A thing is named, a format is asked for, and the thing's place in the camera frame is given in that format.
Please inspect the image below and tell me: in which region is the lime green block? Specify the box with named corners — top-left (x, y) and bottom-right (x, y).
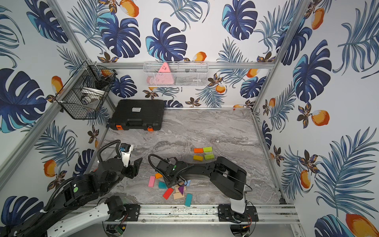
top-left (204, 154), bottom-right (215, 161)

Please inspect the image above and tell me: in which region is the red block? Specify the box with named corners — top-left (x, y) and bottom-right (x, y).
top-left (163, 188), bottom-right (174, 200)

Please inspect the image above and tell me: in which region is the orange block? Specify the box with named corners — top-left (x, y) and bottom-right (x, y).
top-left (155, 173), bottom-right (163, 179)
top-left (194, 148), bottom-right (204, 154)

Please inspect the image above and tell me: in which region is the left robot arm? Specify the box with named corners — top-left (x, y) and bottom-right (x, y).
top-left (1, 140), bottom-right (143, 237)

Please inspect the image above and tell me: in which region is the white wire shelf basket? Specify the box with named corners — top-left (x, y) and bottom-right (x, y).
top-left (143, 61), bottom-right (209, 87)

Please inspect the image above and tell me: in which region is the purple triangle block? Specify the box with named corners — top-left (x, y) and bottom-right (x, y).
top-left (178, 186), bottom-right (186, 195)

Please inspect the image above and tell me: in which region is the pink block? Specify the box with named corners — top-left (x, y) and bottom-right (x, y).
top-left (148, 176), bottom-right (156, 188)

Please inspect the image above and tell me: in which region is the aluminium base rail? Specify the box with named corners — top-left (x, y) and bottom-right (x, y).
top-left (122, 204), bottom-right (300, 225)

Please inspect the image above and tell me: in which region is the small teal block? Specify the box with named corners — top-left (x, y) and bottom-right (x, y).
top-left (159, 182), bottom-right (167, 189)

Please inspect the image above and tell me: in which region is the black tool case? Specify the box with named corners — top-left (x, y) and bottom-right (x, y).
top-left (107, 99), bottom-right (165, 131)

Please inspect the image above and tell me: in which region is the yellow block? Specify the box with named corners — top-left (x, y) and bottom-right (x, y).
top-left (193, 155), bottom-right (204, 162)

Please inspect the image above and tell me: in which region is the natural wood block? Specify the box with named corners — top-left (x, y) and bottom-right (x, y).
top-left (173, 192), bottom-right (185, 199)

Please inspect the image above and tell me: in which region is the pink triangle sign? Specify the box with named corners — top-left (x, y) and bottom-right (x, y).
top-left (154, 62), bottom-right (175, 86)

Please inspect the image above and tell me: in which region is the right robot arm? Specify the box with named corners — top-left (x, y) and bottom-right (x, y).
top-left (148, 154), bottom-right (253, 224)

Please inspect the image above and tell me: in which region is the black wire basket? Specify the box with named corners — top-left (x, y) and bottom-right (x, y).
top-left (54, 61), bottom-right (117, 120)

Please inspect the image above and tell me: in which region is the teal block near rail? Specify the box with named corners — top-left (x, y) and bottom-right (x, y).
top-left (185, 194), bottom-right (192, 207)

